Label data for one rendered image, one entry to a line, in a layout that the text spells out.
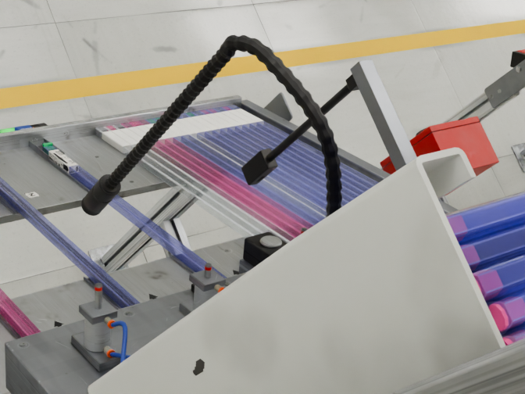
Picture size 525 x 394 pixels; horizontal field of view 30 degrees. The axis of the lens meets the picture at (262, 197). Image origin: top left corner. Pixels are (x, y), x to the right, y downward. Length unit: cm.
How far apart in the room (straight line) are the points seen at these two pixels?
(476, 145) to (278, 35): 108
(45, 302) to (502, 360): 79
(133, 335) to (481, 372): 61
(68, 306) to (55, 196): 27
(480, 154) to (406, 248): 146
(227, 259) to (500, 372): 86
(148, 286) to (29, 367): 27
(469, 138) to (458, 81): 130
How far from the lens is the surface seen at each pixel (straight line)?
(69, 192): 128
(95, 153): 140
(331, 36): 287
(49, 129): 143
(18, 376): 86
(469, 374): 30
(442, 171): 35
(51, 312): 103
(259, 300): 42
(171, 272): 110
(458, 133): 178
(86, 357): 85
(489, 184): 297
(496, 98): 217
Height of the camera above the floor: 194
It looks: 52 degrees down
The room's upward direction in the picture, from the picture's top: 50 degrees clockwise
